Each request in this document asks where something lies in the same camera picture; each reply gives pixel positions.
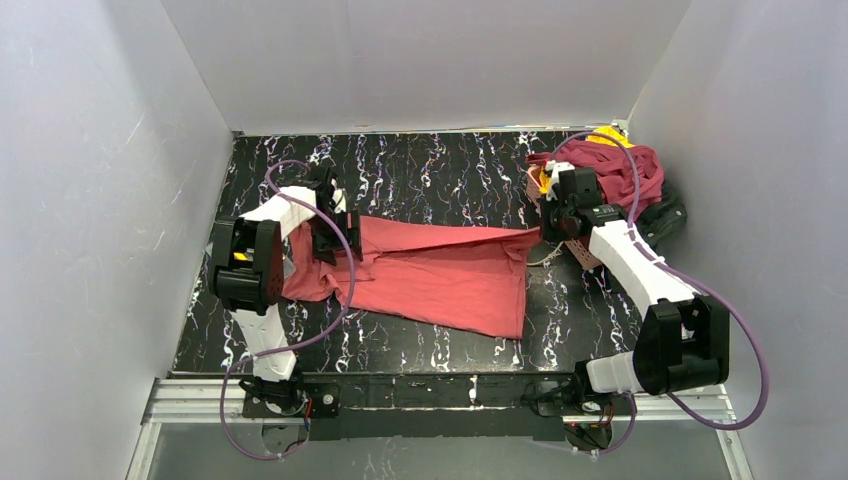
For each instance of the maroon garment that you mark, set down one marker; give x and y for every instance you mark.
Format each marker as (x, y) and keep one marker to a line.
(612, 169)

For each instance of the coral pink t-shirt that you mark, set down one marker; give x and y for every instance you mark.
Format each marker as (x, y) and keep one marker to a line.
(470, 278)

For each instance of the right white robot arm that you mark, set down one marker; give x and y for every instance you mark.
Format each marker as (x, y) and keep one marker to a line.
(684, 339)

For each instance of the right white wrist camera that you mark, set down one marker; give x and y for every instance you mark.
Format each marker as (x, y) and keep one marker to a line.
(550, 177)

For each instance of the pink laundry basket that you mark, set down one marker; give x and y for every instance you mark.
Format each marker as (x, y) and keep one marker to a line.
(579, 249)

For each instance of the yellow garment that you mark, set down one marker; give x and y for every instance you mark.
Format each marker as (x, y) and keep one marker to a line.
(606, 135)

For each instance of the black garment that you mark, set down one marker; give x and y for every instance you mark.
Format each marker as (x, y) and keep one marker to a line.
(660, 221)

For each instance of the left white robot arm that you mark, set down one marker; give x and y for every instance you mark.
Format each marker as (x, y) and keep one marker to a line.
(248, 267)

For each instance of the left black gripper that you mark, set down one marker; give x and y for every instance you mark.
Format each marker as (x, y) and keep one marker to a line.
(341, 235)

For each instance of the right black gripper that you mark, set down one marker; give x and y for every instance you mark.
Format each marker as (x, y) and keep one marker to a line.
(553, 221)

